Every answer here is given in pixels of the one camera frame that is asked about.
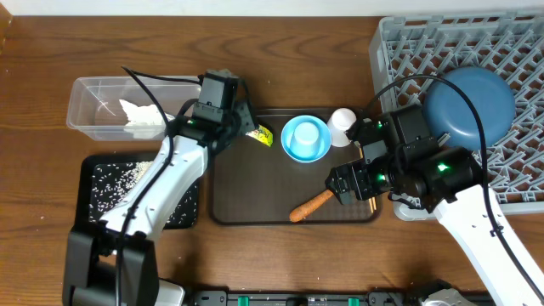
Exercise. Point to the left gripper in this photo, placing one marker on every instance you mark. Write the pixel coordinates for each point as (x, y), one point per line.
(248, 122)

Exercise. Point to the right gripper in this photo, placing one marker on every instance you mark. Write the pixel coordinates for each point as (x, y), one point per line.
(358, 170)

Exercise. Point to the yellow-green snack wrapper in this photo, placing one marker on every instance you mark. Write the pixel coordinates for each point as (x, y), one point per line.
(262, 135)

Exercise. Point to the light blue cup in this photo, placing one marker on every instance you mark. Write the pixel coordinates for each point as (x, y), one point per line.
(305, 140)

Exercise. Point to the light blue bowl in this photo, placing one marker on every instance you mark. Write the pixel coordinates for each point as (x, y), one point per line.
(325, 137)

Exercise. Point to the orange carrot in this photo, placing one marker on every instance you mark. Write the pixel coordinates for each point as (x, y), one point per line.
(303, 211)

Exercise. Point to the white napkin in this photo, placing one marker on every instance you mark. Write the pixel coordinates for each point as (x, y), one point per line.
(143, 122)

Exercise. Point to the dark blue plate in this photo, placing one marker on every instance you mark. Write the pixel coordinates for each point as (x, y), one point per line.
(445, 110)

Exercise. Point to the white rice pile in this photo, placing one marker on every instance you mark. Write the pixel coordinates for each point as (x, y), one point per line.
(110, 183)

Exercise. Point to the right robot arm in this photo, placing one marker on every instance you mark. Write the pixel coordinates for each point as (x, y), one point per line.
(453, 187)

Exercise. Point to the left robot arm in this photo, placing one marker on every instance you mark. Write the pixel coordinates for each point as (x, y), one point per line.
(113, 261)

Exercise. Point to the grey dishwasher rack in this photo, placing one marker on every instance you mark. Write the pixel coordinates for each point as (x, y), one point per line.
(508, 43)

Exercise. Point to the brown serving tray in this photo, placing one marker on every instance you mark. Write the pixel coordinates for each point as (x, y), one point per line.
(256, 184)

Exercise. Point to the white cup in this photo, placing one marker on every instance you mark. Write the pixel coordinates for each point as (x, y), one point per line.
(339, 123)

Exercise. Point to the clear plastic bin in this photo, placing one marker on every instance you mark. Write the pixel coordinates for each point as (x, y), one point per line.
(95, 110)

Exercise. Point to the black plastic tray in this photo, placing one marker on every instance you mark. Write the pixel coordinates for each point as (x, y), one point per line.
(87, 169)

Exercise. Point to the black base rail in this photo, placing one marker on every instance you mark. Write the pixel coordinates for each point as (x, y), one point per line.
(222, 298)

